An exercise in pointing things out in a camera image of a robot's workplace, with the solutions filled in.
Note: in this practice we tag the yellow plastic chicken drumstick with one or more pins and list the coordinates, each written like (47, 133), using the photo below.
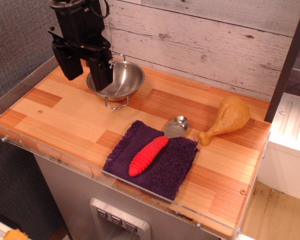
(233, 114)

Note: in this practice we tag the silver metal bowl with handles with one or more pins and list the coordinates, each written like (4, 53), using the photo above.
(128, 77)

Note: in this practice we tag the silver toy fridge cabinet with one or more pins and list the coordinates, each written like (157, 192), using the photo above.
(93, 211)

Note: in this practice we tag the clear acrylic guard rail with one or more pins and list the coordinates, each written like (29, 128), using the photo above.
(214, 194)

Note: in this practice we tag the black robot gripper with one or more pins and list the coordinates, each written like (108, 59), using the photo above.
(81, 23)

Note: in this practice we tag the dark brown vertical post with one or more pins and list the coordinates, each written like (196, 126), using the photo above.
(284, 75)

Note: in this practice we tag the red-handled metal spoon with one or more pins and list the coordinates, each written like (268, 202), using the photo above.
(142, 160)

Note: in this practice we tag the orange cloth at corner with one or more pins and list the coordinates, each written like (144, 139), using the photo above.
(15, 234)

